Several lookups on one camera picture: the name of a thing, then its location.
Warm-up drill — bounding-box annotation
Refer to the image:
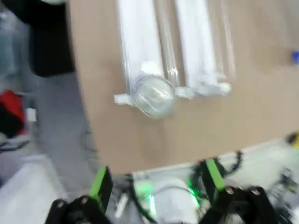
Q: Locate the yellow black device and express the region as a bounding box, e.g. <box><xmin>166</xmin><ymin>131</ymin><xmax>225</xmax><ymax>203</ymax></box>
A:
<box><xmin>286</xmin><ymin>132</ymin><xmax>299</xmax><ymax>150</ymax></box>

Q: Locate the large black object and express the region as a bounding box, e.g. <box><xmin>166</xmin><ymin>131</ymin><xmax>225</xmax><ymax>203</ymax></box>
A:
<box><xmin>29</xmin><ymin>0</ymin><xmax>76</xmax><ymax>77</ymax></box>

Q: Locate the aluminium mounting frame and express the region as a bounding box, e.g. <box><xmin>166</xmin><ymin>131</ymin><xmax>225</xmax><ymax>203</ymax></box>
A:
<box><xmin>130</xmin><ymin>137</ymin><xmax>299</xmax><ymax>224</ymax></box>

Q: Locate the blue white drink can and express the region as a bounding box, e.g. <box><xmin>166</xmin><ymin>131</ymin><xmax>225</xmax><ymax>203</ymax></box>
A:
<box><xmin>134</xmin><ymin>74</ymin><xmax>176</xmax><ymax>119</ymax></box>

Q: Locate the red black bag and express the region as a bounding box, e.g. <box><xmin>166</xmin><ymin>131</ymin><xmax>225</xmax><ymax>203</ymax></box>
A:
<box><xmin>0</xmin><ymin>90</ymin><xmax>27</xmax><ymax>138</ymax></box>

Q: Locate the white can dispenser rack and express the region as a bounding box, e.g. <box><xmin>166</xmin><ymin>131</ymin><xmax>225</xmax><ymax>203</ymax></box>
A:
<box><xmin>113</xmin><ymin>0</ymin><xmax>236</xmax><ymax>108</ymax></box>

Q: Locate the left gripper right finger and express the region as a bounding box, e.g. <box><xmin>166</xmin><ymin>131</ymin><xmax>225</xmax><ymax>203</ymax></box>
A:
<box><xmin>200</xmin><ymin>158</ymin><xmax>273</xmax><ymax>224</ymax></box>

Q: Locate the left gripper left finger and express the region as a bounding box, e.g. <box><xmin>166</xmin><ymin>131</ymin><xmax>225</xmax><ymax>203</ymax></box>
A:
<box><xmin>45</xmin><ymin>165</ymin><xmax>113</xmax><ymax>224</ymax></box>

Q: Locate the small white box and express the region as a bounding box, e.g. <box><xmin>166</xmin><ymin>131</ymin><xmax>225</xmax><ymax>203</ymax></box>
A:
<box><xmin>26</xmin><ymin>107</ymin><xmax>38</xmax><ymax>123</ymax></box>

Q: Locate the thin black cable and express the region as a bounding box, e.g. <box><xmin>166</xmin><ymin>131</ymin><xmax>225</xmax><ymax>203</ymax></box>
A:
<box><xmin>224</xmin><ymin>150</ymin><xmax>243</xmax><ymax>175</ymax></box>

